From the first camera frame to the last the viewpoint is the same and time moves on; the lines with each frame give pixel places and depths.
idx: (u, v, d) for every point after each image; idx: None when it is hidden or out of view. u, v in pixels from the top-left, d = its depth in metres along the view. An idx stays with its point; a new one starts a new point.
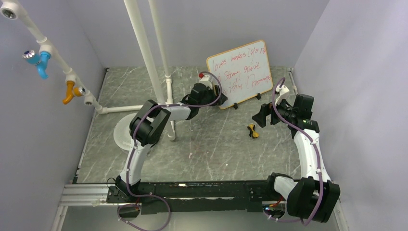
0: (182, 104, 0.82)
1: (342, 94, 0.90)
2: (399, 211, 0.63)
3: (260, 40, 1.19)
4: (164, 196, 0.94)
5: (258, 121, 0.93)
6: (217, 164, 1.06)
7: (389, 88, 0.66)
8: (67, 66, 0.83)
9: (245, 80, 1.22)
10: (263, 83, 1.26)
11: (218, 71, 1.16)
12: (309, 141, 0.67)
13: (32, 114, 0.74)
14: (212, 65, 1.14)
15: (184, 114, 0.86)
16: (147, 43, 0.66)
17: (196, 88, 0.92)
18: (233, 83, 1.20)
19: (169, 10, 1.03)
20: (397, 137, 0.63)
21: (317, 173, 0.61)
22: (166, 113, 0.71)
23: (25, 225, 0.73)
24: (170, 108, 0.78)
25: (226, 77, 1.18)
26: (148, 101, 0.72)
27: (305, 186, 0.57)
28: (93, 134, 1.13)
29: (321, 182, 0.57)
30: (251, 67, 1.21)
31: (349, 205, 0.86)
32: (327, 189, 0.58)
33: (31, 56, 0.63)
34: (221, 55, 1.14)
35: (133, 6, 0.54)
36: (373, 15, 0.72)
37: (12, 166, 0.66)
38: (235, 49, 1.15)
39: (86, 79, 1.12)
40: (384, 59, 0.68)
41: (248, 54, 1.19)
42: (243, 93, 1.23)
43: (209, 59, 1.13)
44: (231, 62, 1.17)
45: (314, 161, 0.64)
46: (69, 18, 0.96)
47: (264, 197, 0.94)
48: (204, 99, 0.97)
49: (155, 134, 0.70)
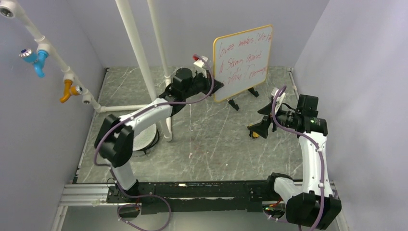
0: (157, 106, 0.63)
1: (343, 94, 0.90)
2: (399, 212, 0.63)
3: (268, 25, 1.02)
4: (164, 196, 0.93)
5: (260, 134, 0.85)
6: (217, 164, 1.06)
7: (389, 89, 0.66)
8: (64, 64, 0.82)
9: (245, 69, 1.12)
10: (260, 74, 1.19)
11: (223, 57, 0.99)
12: (315, 147, 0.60)
13: (32, 114, 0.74)
14: (219, 49, 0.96)
15: (165, 114, 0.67)
16: (139, 42, 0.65)
17: (178, 75, 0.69)
18: (234, 73, 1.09)
19: (168, 10, 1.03)
20: (397, 138, 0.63)
21: (319, 187, 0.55)
22: (127, 132, 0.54)
23: (25, 225, 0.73)
24: (137, 117, 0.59)
25: (229, 65, 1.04)
26: (107, 118, 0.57)
27: (305, 199, 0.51)
28: (93, 134, 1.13)
29: (322, 196, 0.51)
30: (254, 55, 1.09)
31: (349, 205, 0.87)
32: (328, 204, 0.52)
33: (28, 54, 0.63)
34: (231, 37, 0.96)
35: (123, 2, 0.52)
36: (373, 17, 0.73)
37: (13, 166, 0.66)
38: (243, 33, 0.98)
39: (86, 79, 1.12)
40: (384, 60, 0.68)
41: (256, 40, 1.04)
42: (239, 84, 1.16)
43: (218, 41, 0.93)
44: (237, 48, 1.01)
45: (317, 173, 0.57)
46: (68, 17, 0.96)
47: (264, 197, 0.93)
48: (192, 89, 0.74)
49: (121, 156, 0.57)
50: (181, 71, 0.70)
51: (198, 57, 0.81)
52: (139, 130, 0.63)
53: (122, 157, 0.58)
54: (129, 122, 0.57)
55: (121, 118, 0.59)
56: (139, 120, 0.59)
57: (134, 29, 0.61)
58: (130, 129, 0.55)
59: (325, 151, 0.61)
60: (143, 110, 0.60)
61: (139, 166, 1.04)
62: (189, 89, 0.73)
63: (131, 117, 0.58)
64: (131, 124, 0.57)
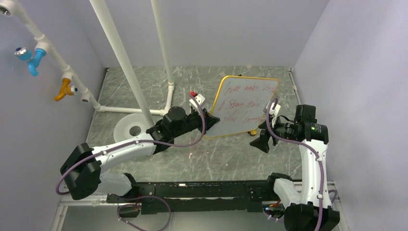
0: (138, 142, 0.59)
1: (343, 95, 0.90)
2: (398, 212, 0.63)
3: (275, 78, 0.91)
4: (164, 196, 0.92)
5: (261, 148, 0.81)
6: (217, 164, 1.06)
7: (390, 90, 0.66)
8: (64, 62, 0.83)
9: (242, 113, 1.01)
10: (252, 122, 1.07)
11: (225, 97, 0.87)
12: (315, 157, 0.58)
13: (32, 114, 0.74)
14: (224, 87, 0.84)
15: (146, 151, 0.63)
16: (121, 46, 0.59)
17: (170, 113, 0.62)
18: (230, 114, 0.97)
19: (168, 10, 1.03)
20: (397, 139, 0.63)
21: (317, 199, 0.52)
22: (94, 169, 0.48)
23: (25, 225, 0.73)
24: (111, 152, 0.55)
25: (228, 106, 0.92)
26: (79, 147, 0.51)
27: (301, 210, 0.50)
28: (93, 134, 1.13)
29: (321, 208, 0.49)
30: (255, 102, 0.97)
31: (349, 206, 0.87)
32: (325, 216, 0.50)
33: (21, 52, 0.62)
34: (241, 78, 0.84)
35: (101, 6, 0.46)
36: (374, 17, 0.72)
37: (13, 167, 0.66)
38: (255, 78, 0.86)
39: (86, 79, 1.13)
40: (384, 62, 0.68)
41: (261, 89, 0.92)
42: (233, 125, 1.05)
43: (225, 79, 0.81)
44: (243, 91, 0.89)
45: (316, 184, 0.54)
46: (69, 18, 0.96)
47: (264, 197, 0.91)
48: (184, 128, 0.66)
49: (82, 190, 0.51)
50: (174, 109, 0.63)
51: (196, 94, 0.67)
52: (111, 165, 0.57)
53: (84, 191, 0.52)
54: (100, 157, 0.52)
55: (93, 149, 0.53)
56: (112, 155, 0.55)
57: (115, 34, 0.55)
58: (97, 165, 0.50)
59: (325, 160, 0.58)
60: (121, 146, 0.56)
61: (139, 166, 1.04)
62: (181, 128, 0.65)
63: (104, 151, 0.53)
64: (101, 160, 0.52)
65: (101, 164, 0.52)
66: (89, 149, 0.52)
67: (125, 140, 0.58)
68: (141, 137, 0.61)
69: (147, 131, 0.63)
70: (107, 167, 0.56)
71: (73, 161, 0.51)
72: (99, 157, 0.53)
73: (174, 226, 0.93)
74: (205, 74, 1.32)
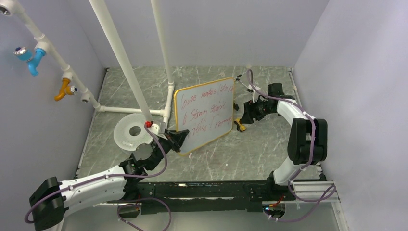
0: (108, 176, 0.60)
1: (343, 96, 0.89)
2: (397, 212, 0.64)
3: (229, 77, 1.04)
4: (164, 196, 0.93)
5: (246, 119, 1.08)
6: (217, 164, 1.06)
7: (393, 90, 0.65)
8: (64, 63, 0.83)
9: (210, 120, 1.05)
10: (224, 124, 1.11)
11: (186, 109, 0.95)
12: (290, 103, 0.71)
13: (32, 114, 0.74)
14: (180, 100, 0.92)
15: (116, 185, 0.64)
16: (121, 45, 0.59)
17: (138, 152, 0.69)
18: (198, 124, 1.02)
19: (168, 10, 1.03)
20: (399, 138, 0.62)
21: (303, 116, 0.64)
22: (57, 205, 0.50)
23: (25, 224, 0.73)
24: (79, 187, 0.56)
25: (192, 117, 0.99)
26: (46, 182, 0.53)
27: (298, 125, 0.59)
28: (93, 134, 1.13)
29: (312, 120, 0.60)
30: (218, 106, 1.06)
31: (349, 206, 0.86)
32: (317, 125, 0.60)
33: (21, 52, 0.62)
34: (193, 89, 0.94)
35: (100, 4, 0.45)
36: (375, 16, 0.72)
37: (13, 166, 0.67)
38: (206, 84, 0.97)
39: (86, 80, 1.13)
40: (385, 62, 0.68)
41: (218, 91, 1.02)
42: (205, 135, 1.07)
43: (178, 93, 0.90)
44: (200, 99, 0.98)
45: (298, 111, 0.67)
46: (69, 18, 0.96)
47: (264, 197, 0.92)
48: (156, 160, 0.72)
49: (45, 222, 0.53)
50: (142, 147, 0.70)
51: (151, 123, 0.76)
52: (80, 198, 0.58)
53: (49, 221, 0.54)
54: (65, 192, 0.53)
55: (61, 184, 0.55)
56: (79, 190, 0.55)
57: (115, 34, 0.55)
58: (60, 202, 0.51)
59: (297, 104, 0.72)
60: (88, 181, 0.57)
61: None
62: (154, 161, 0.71)
63: (70, 186, 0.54)
64: (66, 195, 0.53)
65: (66, 199, 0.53)
66: (57, 184, 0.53)
67: (95, 174, 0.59)
68: (113, 171, 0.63)
69: (121, 165, 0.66)
70: (74, 200, 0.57)
71: (41, 193, 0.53)
72: (65, 192, 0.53)
73: (174, 226, 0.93)
74: (205, 74, 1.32)
